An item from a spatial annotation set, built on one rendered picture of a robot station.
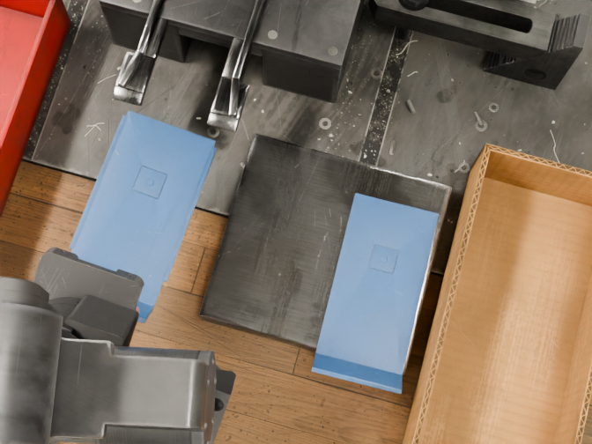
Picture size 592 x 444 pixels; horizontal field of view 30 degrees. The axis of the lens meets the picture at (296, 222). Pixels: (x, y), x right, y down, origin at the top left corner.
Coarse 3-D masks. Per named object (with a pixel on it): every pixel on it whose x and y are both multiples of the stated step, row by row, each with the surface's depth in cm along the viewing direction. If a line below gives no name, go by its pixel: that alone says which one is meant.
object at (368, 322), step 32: (352, 224) 90; (384, 224) 90; (416, 224) 90; (352, 256) 89; (416, 256) 89; (352, 288) 88; (384, 288) 88; (416, 288) 88; (352, 320) 88; (384, 320) 88; (320, 352) 87; (352, 352) 87; (384, 352) 87; (384, 384) 84
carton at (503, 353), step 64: (512, 192) 93; (576, 192) 90; (448, 256) 91; (512, 256) 91; (576, 256) 91; (448, 320) 83; (512, 320) 90; (576, 320) 90; (448, 384) 88; (512, 384) 88; (576, 384) 85
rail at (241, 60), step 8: (256, 0) 87; (264, 0) 88; (256, 8) 87; (256, 16) 87; (248, 24) 87; (256, 24) 87; (248, 32) 86; (248, 40) 86; (248, 48) 86; (240, 56) 86; (248, 56) 88; (240, 64) 86; (240, 72) 86; (240, 80) 87
